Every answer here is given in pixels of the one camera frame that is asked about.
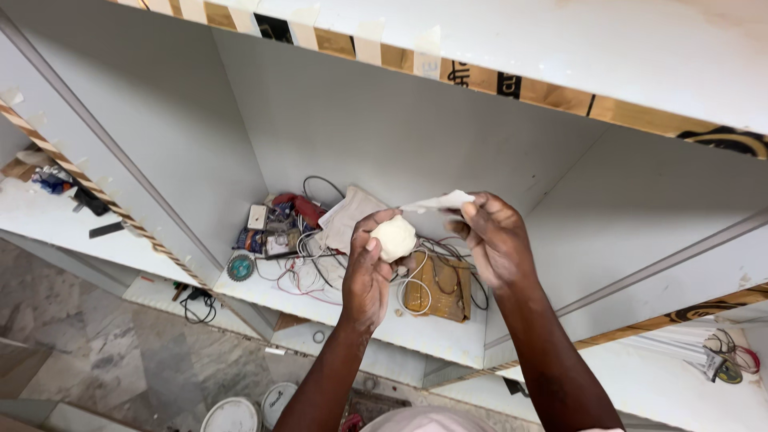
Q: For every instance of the blue packet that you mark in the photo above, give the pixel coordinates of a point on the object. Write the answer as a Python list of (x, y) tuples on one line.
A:
[(248, 240)]

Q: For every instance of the bundle of white tubes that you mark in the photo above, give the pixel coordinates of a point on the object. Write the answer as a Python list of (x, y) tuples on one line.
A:
[(675, 345)]

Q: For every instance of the small black bracket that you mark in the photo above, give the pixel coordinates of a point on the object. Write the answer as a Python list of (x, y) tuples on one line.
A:
[(515, 387)]

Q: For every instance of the black flat blade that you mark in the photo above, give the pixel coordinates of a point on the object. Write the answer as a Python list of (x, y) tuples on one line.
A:
[(106, 230)]

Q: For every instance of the person's left hand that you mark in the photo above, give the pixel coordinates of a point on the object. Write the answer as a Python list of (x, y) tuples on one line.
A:
[(365, 282)]

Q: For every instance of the white cabinet with taped edges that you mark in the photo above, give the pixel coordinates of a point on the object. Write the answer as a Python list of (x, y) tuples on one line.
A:
[(420, 120)]

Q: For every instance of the white switch box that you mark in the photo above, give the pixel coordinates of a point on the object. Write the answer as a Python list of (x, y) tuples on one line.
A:
[(257, 216)]

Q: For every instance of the teal round cutting disc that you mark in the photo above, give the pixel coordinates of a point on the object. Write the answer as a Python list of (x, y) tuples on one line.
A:
[(240, 267)]

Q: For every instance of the white putty lump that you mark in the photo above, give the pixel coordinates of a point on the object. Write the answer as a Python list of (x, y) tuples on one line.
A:
[(395, 237)]

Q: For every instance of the person's right hand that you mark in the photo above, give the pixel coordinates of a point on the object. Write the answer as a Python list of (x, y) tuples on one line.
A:
[(498, 246)]

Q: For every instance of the brown cardboard piece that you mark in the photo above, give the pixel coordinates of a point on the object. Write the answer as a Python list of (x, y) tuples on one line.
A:
[(18, 168)]

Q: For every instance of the large white paint bucket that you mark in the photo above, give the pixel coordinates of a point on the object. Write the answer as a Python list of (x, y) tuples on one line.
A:
[(231, 417)]

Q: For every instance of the white cloth bag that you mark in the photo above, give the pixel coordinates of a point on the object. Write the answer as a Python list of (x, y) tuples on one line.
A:
[(347, 217)]

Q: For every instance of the green yellow round disc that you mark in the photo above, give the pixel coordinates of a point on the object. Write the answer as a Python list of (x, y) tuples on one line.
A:
[(729, 374)]

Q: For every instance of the black hand tool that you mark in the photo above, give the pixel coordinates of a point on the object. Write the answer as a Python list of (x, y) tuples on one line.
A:
[(91, 201)]

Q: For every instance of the red power tool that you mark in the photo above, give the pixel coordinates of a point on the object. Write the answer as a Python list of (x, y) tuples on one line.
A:
[(300, 207)]

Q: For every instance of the white paper scrap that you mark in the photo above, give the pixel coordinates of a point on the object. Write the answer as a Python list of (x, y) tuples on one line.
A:
[(437, 201)]

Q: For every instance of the yellow brown flat packet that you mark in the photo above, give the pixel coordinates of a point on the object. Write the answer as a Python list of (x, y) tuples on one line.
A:
[(443, 289)]

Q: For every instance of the red object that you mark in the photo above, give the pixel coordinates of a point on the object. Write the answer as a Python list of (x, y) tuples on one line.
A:
[(352, 423)]

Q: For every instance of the small white paint bucket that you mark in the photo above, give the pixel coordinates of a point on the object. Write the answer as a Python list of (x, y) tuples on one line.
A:
[(277, 403)]

